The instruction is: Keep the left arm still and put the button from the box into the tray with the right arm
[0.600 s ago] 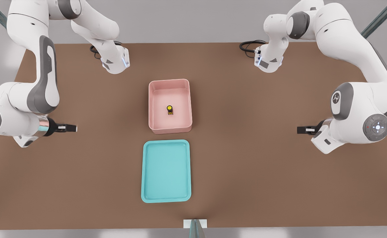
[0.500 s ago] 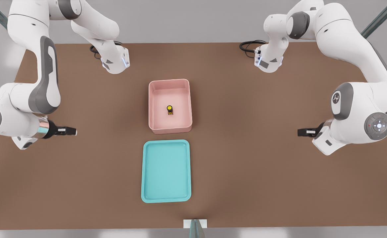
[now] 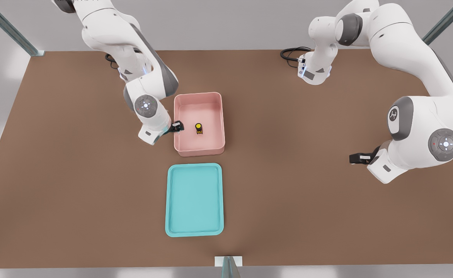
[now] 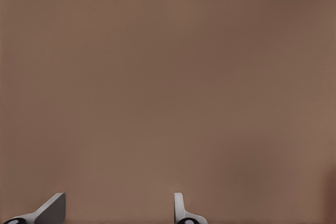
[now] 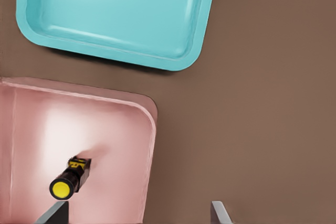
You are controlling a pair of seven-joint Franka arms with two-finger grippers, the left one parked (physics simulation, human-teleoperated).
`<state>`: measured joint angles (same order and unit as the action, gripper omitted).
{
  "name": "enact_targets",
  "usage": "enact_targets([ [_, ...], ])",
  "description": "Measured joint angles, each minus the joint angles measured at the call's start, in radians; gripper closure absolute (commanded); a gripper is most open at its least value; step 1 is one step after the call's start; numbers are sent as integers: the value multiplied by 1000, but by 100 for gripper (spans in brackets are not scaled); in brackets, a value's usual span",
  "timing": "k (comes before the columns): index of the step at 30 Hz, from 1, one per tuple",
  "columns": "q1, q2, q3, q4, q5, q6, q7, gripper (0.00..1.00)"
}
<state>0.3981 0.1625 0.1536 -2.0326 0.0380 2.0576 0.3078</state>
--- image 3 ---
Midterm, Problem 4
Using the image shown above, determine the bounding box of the pink plastic box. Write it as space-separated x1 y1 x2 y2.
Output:
174 92 226 157

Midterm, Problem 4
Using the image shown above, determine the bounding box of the pale blue-green tray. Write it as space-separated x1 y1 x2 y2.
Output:
165 163 225 237

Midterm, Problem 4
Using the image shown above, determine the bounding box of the silver frame post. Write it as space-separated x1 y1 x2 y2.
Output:
422 0 453 46
215 256 243 278
0 0 45 57

